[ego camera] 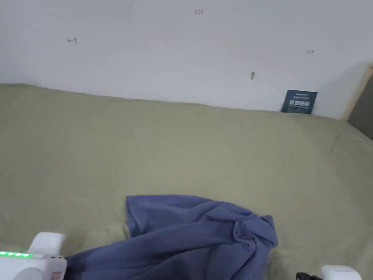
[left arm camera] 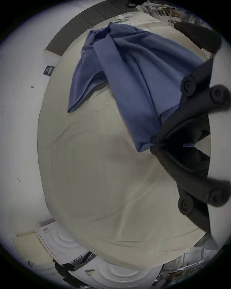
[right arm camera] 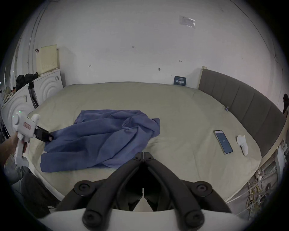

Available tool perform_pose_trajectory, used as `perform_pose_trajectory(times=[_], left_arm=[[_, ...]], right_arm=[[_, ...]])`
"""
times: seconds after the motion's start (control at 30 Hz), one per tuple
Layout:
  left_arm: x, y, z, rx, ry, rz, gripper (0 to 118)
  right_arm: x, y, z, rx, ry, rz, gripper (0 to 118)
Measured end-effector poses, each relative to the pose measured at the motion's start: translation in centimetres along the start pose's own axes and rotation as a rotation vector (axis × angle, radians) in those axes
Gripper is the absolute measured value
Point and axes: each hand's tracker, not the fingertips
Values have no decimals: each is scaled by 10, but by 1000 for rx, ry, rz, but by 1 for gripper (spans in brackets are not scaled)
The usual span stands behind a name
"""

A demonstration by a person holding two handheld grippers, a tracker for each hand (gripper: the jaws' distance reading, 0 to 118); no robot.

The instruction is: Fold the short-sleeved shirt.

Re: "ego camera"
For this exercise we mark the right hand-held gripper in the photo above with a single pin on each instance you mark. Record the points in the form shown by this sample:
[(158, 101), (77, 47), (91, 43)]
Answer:
[(338, 273)]

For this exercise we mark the dark blue card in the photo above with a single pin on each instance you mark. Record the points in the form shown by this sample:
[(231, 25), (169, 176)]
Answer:
[(299, 101)]

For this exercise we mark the grey padded headboard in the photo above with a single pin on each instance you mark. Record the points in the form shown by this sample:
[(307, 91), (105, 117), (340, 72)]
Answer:
[(362, 108)]

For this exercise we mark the dark blue shirt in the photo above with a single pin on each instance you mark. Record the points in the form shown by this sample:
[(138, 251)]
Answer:
[(180, 239)]

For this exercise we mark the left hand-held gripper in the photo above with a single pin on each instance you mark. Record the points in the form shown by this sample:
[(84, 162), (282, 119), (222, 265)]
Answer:
[(35, 262)]

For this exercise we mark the bed with pale green sheet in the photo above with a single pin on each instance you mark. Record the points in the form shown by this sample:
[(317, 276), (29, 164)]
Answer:
[(145, 145)]

